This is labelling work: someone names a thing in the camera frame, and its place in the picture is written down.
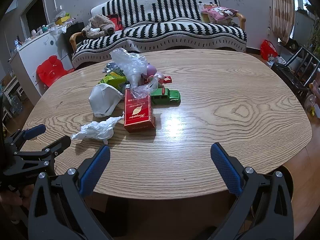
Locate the white tissue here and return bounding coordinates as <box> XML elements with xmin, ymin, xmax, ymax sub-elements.
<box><xmin>71</xmin><ymin>113</ymin><xmax>124</xmax><ymax>145</ymax></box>

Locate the white paper bag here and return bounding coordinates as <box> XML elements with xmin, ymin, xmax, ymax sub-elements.
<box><xmin>88</xmin><ymin>83</ymin><xmax>123</xmax><ymax>118</ymax></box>

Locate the red cigarette box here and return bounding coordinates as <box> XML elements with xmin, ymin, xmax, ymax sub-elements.
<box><xmin>124</xmin><ymin>88</ymin><xmax>156</xmax><ymax>133</ymax></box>

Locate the green snack wrapper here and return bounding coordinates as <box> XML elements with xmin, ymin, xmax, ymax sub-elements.
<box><xmin>99</xmin><ymin>72</ymin><xmax>127</xmax><ymax>90</ymax></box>

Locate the clear plastic bag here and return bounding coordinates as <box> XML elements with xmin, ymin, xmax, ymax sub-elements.
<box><xmin>110</xmin><ymin>48</ymin><xmax>160</xmax><ymax>99</ymax></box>

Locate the green toy car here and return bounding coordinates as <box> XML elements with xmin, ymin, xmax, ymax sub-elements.
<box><xmin>150</xmin><ymin>88</ymin><xmax>181</xmax><ymax>105</ymax></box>

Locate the pink toy figure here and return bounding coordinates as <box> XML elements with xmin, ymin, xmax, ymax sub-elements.
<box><xmin>142</xmin><ymin>64</ymin><xmax>165</xmax><ymax>85</ymax></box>

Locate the small red packet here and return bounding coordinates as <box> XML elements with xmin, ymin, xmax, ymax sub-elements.
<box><xmin>163</xmin><ymin>76</ymin><xmax>172</xmax><ymax>83</ymax></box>

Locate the silver blue foil wrapper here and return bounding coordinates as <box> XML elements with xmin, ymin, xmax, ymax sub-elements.
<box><xmin>103</xmin><ymin>62</ymin><xmax>125</xmax><ymax>76</ymax></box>

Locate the person's left hand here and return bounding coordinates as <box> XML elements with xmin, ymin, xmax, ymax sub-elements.
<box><xmin>1</xmin><ymin>184</ymin><xmax>34</xmax><ymax>224</ymax></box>

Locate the red plastic child chair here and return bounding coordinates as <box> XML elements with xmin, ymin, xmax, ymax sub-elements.
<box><xmin>36</xmin><ymin>55</ymin><xmax>75</xmax><ymax>87</ymax></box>

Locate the white cabinet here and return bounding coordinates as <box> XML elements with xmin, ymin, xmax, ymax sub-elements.
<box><xmin>9</xmin><ymin>22</ymin><xmax>84</xmax><ymax>105</ymax></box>

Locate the yellow toy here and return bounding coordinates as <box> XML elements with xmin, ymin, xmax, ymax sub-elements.
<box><xmin>307</xmin><ymin>106</ymin><xmax>315</xmax><ymax>116</ymax></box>

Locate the brown plush toy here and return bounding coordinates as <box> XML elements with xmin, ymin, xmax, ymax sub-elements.
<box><xmin>81</xmin><ymin>15</ymin><xmax>116</xmax><ymax>39</ymax></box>

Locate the black wooden chair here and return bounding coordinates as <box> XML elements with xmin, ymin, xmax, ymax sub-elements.
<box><xmin>271</xmin><ymin>46</ymin><xmax>319</xmax><ymax>104</ymax></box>

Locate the red cushion on sofa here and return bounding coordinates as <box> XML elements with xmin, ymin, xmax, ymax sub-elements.
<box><xmin>107</xmin><ymin>14</ymin><xmax>124</xmax><ymax>31</ymax></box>

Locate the red shopping basket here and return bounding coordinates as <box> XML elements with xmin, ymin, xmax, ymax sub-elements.
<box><xmin>260</xmin><ymin>40</ymin><xmax>278</xmax><ymax>61</ymax></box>

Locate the black white striped sofa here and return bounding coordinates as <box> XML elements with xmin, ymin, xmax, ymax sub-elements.
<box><xmin>72</xmin><ymin>0</ymin><xmax>247</xmax><ymax>69</ymax></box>

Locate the patterned curtain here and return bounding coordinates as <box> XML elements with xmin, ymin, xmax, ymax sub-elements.
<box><xmin>271</xmin><ymin>0</ymin><xmax>295</xmax><ymax>44</ymax></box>

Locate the pink cartoon pillow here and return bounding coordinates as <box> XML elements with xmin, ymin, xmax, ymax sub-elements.
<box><xmin>200</xmin><ymin>4</ymin><xmax>238</xmax><ymax>23</ymax></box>

